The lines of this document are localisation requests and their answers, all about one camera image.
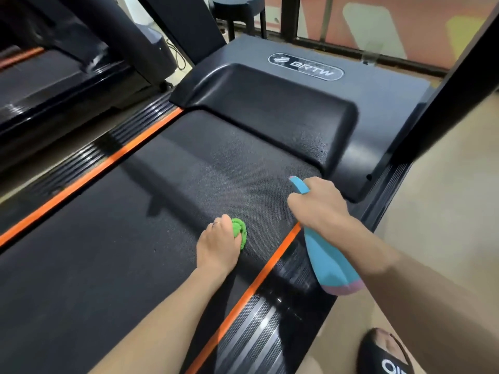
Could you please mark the person's right forearm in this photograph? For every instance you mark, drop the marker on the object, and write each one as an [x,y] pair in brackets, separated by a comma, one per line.
[429,307]

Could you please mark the black treadmill with orange stripes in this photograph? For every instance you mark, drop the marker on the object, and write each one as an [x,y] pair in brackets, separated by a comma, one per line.
[218,171]

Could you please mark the green microfibre cloth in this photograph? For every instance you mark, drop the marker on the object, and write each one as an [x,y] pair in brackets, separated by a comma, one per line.
[239,232]

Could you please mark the black round stool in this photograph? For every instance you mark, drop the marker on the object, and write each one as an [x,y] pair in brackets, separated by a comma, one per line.
[237,11]

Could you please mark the person's left fingers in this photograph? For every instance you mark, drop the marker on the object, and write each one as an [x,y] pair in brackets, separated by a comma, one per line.
[224,226]

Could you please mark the neighbouring black treadmill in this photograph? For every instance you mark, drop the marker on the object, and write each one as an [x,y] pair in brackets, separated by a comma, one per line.
[66,62]

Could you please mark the person's right hand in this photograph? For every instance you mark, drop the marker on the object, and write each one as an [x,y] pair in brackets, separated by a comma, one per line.
[321,208]

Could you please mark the person's left forearm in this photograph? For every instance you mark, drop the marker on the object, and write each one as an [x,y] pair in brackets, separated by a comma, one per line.
[167,327]

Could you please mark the person's foot in black slipper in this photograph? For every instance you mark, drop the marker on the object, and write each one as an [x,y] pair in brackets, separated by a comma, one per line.
[384,352]

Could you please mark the blue spray bottle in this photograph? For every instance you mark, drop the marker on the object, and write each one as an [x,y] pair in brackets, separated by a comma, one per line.
[329,260]

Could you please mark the person's left hand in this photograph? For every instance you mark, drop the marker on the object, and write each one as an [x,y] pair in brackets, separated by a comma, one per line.
[217,249]

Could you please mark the person's right fingers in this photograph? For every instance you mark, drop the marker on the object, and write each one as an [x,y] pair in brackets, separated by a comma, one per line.
[308,198]

